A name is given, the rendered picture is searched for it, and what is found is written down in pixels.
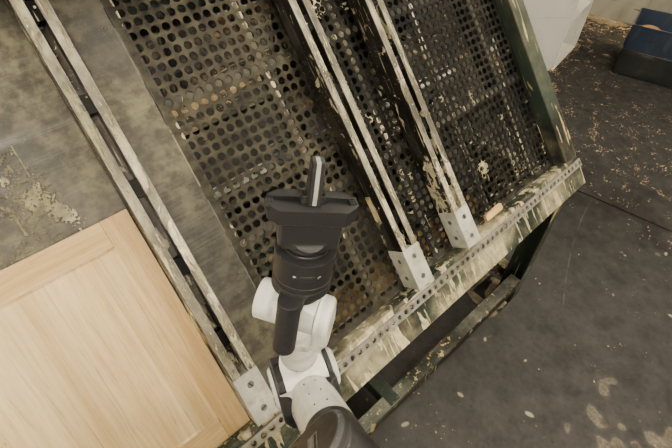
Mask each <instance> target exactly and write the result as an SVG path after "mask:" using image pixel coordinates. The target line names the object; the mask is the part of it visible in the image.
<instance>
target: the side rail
mask: <svg viewBox="0 0 672 448"><path fill-rule="evenodd" d="M495 2H496V5H497V7H498V10H499V13H500V16H501V19H502V21H503V24H504V27H505V30H506V33H507V35H508V38H509V41H510V44H511V47H512V49H513V52H514V55H515V58H516V61H517V64H518V66H519V69H520V72H521V75H522V78H523V80H524V83H525V86H526V89H527V92H528V94H529V97H530V100H531V103H532V106H533V108H534V111H535V114H536V117H537V120H538V122H539V125H540V128H541V131H542V134H543V137H544V139H545V142H546V145H547V148H548V151H549V153H550V156H551V159H552V162H553V164H556V163H567V162H568V161H569V160H570V159H571V158H573V157H574V156H575V155H576V152H575V149H574V147H573V144H572V141H571V138H570V135H569V132H568V129H567V126H566V123H565V120H564V117H563V114H562V111H561V109H560V106H559V103H558V100H557V97H556V94H555V91H554V88H553V85H552V82H551V79H550V76H549V74H548V71H547V68H546V65H545V62H544V59H543V56H542V53H541V50H540V47H539V44H538V41H537V39H536V36H535V33H534V30H533V27H532V24H531V21H530V18H529V15H528V12H527V9H526V6H525V4H524V1H523V0H495Z"/></svg>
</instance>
